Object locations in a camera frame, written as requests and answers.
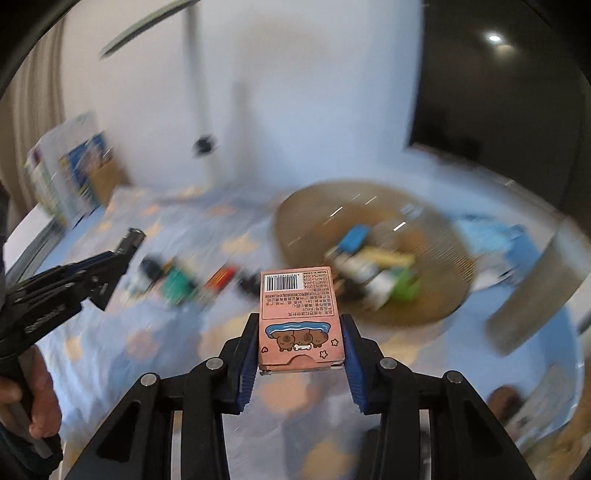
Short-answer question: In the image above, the fan-patterned tablecloth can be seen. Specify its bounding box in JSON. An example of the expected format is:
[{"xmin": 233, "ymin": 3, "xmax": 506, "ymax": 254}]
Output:
[{"xmin": 9, "ymin": 185, "xmax": 578, "ymax": 480}]

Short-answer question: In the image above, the person's left hand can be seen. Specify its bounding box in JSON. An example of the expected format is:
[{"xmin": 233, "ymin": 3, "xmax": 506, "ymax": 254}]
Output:
[{"xmin": 0, "ymin": 350, "xmax": 63, "ymax": 439}]

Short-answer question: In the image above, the blue lighter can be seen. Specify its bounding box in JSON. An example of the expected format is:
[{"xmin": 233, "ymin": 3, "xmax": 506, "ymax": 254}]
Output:
[{"xmin": 339, "ymin": 226, "xmax": 372, "ymax": 254}]

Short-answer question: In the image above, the amber ribbed glass bowl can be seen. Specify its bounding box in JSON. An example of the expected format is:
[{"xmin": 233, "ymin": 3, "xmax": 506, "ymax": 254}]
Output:
[{"xmin": 274, "ymin": 181, "xmax": 474, "ymax": 326}]

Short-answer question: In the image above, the teal plastic tree figure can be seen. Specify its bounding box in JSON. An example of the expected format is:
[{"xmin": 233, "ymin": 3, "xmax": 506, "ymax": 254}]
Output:
[{"xmin": 161, "ymin": 268, "xmax": 197, "ymax": 305}]

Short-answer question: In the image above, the yellow lighter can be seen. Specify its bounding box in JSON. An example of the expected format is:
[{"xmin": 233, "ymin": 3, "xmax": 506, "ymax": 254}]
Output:
[{"xmin": 360, "ymin": 247, "xmax": 416, "ymax": 269}]

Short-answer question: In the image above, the black monitor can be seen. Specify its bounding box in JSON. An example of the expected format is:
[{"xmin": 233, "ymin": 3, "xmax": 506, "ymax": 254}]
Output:
[{"xmin": 406, "ymin": 0, "xmax": 591, "ymax": 213}]

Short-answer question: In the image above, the black toy hair piece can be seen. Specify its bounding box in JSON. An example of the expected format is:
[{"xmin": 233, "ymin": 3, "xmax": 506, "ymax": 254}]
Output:
[{"xmin": 238, "ymin": 272, "xmax": 262, "ymax": 296}]

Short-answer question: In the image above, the green translucent figure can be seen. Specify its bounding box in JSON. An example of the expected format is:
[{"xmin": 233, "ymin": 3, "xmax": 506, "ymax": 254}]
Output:
[{"xmin": 390, "ymin": 270, "xmax": 423, "ymax": 303}]

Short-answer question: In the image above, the red lighter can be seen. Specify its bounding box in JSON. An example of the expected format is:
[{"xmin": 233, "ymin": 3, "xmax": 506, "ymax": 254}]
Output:
[{"xmin": 205, "ymin": 265, "xmax": 238, "ymax": 291}]

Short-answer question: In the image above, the beige curtain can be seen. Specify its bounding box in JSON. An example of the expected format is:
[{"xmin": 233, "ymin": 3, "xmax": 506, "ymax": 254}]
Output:
[{"xmin": 0, "ymin": 32, "xmax": 65, "ymax": 195}]

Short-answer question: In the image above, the white charger plug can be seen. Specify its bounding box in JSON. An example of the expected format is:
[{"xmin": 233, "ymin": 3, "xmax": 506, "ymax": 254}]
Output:
[{"xmin": 365, "ymin": 272, "xmax": 393, "ymax": 310}]

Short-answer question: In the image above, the row of books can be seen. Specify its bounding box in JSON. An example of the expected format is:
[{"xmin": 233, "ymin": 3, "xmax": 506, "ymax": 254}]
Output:
[{"xmin": 25, "ymin": 111, "xmax": 116, "ymax": 227}]

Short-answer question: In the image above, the cork pen holder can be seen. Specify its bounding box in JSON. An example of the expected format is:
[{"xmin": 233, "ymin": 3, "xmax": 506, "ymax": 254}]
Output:
[{"xmin": 88, "ymin": 159, "xmax": 130, "ymax": 204}]

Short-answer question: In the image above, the pink cartoon card box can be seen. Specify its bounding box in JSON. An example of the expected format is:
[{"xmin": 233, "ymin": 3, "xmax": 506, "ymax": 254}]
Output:
[{"xmin": 257, "ymin": 266, "xmax": 348, "ymax": 376}]

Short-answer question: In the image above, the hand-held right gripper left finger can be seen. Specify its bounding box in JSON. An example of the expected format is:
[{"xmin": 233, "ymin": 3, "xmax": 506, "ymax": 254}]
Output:
[{"xmin": 67, "ymin": 313, "xmax": 259, "ymax": 480}]

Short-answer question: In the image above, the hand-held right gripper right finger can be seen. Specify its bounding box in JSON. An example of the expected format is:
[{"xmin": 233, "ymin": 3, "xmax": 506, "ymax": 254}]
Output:
[{"xmin": 341, "ymin": 314, "xmax": 536, "ymax": 480}]

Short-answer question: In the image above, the light blue crumpled item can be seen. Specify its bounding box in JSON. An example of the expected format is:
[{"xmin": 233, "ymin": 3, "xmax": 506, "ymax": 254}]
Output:
[{"xmin": 455, "ymin": 215, "xmax": 527, "ymax": 264}]

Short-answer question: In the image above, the white lamp pole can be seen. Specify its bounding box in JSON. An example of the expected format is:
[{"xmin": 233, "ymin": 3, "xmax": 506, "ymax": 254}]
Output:
[{"xmin": 99, "ymin": 0, "xmax": 222, "ymax": 185}]

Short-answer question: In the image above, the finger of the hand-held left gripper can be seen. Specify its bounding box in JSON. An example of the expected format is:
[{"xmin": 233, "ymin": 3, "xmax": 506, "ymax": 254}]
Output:
[
  {"xmin": 55, "ymin": 227, "xmax": 147, "ymax": 280},
  {"xmin": 81, "ymin": 272, "xmax": 121, "ymax": 311}
]

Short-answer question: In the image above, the stack of papers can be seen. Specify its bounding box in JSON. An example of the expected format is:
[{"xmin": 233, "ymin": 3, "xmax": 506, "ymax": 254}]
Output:
[{"xmin": 4, "ymin": 208, "xmax": 61, "ymax": 278}]

